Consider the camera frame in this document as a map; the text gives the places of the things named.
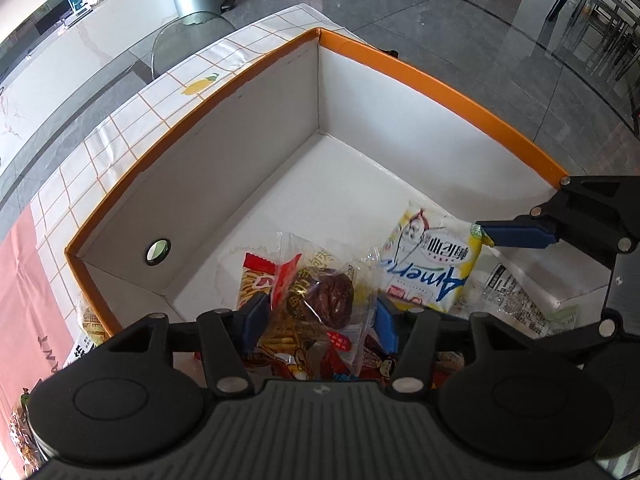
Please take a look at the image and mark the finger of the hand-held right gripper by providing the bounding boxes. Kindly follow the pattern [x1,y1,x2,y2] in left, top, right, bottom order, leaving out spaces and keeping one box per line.
[475,175,640,271]
[542,311,627,368]

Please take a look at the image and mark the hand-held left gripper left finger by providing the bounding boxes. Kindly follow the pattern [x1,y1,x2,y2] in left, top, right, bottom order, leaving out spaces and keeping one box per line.
[100,292,273,397]

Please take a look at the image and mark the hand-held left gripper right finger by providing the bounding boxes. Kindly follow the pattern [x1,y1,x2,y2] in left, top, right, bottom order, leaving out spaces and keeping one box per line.
[374,299,546,397]

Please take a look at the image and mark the red cartoon snack packet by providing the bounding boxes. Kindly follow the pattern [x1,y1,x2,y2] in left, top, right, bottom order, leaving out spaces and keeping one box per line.
[245,332,401,386]

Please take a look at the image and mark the red stick snack packet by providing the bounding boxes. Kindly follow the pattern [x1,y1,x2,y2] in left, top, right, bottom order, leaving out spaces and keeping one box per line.
[235,252,306,361]

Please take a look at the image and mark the green white bread packet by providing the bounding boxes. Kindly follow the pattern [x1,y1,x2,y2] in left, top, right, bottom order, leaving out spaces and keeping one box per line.
[457,252,581,338]

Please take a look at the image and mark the clear brown pastry packet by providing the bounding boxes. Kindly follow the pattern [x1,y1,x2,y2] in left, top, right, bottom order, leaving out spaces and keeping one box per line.
[257,232,381,376]

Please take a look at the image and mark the yellow white snack packet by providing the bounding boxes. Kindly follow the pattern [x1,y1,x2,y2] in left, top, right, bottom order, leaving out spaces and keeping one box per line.
[377,200,483,313]

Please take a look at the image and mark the orange cardboard box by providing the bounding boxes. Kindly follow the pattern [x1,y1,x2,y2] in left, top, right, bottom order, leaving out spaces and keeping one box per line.
[65,27,611,388]

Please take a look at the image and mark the green yellow candy packet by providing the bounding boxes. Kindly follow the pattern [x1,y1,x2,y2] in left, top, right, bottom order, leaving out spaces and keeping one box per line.
[77,300,108,348]

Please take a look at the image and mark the brown patterned snack packet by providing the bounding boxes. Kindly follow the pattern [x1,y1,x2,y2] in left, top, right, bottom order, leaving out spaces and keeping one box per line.
[7,387,46,478]

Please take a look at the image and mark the transparent chair back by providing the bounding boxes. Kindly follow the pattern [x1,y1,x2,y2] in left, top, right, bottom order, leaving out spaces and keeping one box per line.
[150,10,238,83]

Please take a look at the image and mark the white television console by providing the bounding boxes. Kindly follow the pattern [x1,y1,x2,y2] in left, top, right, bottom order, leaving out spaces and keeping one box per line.
[0,0,186,171]

